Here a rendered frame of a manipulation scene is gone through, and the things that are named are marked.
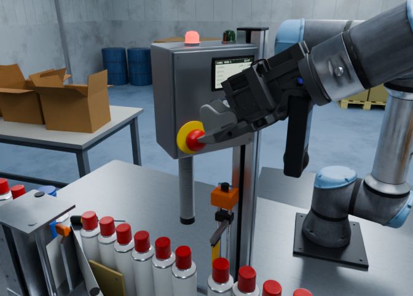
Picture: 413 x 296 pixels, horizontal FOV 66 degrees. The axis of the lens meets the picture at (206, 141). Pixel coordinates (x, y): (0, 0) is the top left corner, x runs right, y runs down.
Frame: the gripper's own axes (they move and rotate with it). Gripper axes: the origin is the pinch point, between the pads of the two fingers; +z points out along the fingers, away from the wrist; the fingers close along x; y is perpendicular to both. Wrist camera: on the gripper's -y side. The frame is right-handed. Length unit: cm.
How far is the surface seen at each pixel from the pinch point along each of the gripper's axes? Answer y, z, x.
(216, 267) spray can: -22.5, 10.3, 0.7
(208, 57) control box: 11.9, -4.8, -4.1
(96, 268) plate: -17.4, 41.4, 2.9
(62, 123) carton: 35, 157, -92
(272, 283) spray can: -27.8, 1.3, -0.4
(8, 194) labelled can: 7, 69, -1
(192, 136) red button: 1.8, 1.9, 0.3
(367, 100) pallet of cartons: -111, 37, -538
